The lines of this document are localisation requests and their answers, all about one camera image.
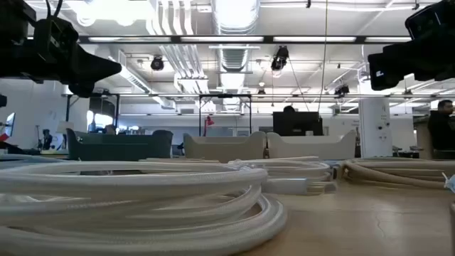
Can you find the dark teal plastic bin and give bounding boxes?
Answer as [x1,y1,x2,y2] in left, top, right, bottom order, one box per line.
[65,127,174,161]

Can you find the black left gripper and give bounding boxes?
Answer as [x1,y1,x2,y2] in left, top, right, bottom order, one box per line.
[0,17,122,99]

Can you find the black computer monitor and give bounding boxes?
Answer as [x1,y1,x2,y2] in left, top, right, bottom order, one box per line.
[272,111,324,137]

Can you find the white plastic bin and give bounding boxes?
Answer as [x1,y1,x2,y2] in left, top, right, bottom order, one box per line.
[266,129,358,161]

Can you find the silver ceiling air duct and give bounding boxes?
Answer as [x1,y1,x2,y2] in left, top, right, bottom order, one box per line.
[211,0,261,72]

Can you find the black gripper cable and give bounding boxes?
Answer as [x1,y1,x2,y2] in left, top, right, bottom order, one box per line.
[45,0,64,19]

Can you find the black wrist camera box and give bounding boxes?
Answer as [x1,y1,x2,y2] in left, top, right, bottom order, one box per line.
[405,0,455,41]

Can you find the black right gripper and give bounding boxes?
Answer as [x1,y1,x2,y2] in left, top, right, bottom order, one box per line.
[368,33,455,92]

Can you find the beige USB cable coil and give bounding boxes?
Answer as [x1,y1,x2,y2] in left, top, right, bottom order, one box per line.
[341,158,455,190]

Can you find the white square pillar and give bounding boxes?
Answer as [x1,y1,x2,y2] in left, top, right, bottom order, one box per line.
[358,97,394,159]

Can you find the black metal frame stand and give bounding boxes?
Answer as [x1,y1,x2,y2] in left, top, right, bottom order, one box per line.
[198,93,253,138]

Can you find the thin hanging cable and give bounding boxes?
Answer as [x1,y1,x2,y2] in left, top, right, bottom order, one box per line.
[317,0,328,113]

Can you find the thick white braided cable coil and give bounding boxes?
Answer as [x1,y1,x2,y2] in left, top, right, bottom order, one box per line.
[0,160,288,256]

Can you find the beige plastic bin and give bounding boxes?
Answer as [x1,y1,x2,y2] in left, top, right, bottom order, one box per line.
[183,130,267,164]

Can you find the white USB cable coil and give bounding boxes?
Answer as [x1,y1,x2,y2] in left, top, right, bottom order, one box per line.
[229,156,337,196]

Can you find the black overhead frame light bar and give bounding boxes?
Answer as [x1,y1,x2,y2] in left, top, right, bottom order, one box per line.
[77,34,413,45]

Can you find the red desk lamp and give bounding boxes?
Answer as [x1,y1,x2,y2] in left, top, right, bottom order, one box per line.
[202,115,215,137]

